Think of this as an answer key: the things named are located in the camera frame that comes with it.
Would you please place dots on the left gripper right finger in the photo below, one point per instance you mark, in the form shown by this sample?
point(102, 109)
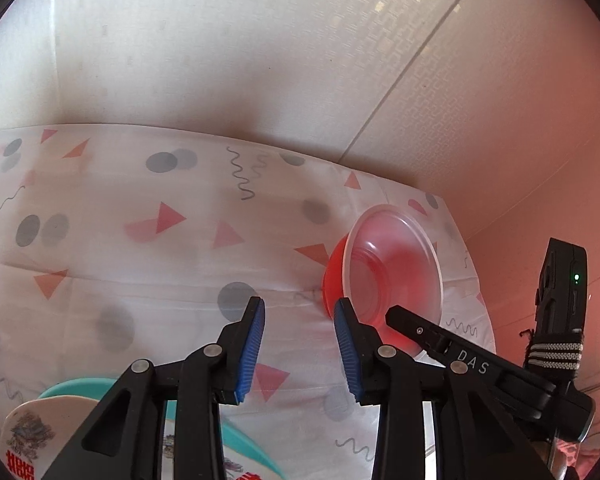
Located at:
point(474, 436)

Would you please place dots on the patterned white tablecloth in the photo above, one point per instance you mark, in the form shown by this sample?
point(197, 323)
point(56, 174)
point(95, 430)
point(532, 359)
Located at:
point(121, 242)

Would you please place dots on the red plastic bowl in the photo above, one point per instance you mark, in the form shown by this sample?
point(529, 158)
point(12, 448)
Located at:
point(386, 259)

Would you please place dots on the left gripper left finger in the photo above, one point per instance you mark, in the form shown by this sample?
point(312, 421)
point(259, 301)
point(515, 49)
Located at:
point(122, 437)

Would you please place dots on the large white dragon plate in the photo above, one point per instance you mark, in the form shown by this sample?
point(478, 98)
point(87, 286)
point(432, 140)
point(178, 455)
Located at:
point(34, 433)

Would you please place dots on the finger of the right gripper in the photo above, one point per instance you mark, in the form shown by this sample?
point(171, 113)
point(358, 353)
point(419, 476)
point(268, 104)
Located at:
point(437, 342)

